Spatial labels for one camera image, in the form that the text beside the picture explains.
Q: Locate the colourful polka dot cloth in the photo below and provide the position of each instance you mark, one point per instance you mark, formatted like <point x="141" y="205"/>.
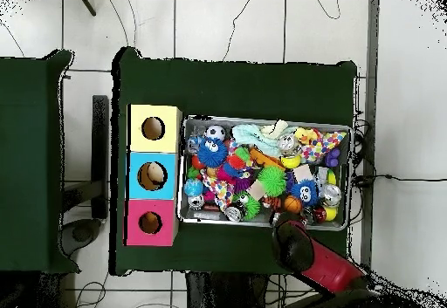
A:
<point x="323" y="143"/>
<point x="220" y="187"/>

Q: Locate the beige wedge block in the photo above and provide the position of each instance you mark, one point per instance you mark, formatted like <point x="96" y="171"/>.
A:
<point x="256" y="189"/>

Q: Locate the large green spiky ball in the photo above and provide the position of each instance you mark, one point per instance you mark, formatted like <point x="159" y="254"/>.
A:
<point x="272" y="181"/>

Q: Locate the yellow plush duck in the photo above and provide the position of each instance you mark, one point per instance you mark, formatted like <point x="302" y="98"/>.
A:
<point x="304" y="136"/>

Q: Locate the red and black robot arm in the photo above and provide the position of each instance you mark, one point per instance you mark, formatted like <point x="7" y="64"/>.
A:
<point x="328" y="262"/>

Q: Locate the wooden box with three holes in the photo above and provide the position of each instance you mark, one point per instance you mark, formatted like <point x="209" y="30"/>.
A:
<point x="136" y="140"/>

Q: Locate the blue spiky ball with eyes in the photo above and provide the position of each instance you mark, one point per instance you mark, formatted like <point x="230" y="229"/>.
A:
<point x="213" y="151"/>

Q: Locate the black and white soccer ball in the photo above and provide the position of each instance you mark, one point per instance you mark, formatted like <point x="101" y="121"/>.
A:
<point x="215" y="132"/>

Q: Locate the mint green cloth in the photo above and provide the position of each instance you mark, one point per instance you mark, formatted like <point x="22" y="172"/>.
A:
<point x="253" y="135"/>

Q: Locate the blue globe ball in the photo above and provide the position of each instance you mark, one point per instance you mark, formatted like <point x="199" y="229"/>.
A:
<point x="193" y="187"/>

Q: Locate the cream yellow cloth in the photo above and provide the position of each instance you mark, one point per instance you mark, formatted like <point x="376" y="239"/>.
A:
<point x="276" y="129"/>

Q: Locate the light wooden block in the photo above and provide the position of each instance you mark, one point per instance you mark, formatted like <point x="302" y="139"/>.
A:
<point x="303" y="173"/>

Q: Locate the orange basketball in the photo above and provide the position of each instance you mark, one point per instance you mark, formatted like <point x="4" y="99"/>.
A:
<point x="292" y="204"/>

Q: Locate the small blue spiky ball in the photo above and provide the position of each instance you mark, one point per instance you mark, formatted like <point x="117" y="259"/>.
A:
<point x="304" y="193"/>

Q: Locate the purple building block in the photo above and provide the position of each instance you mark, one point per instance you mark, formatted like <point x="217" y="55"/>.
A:
<point x="332" y="157"/>

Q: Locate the silver metal can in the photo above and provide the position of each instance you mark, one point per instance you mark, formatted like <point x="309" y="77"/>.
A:
<point x="330" y="194"/>

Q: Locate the black upright panel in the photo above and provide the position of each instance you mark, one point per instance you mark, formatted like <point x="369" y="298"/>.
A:
<point x="100" y="147"/>

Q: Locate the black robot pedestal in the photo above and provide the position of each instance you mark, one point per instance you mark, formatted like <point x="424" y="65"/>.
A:
<point x="223" y="294"/>

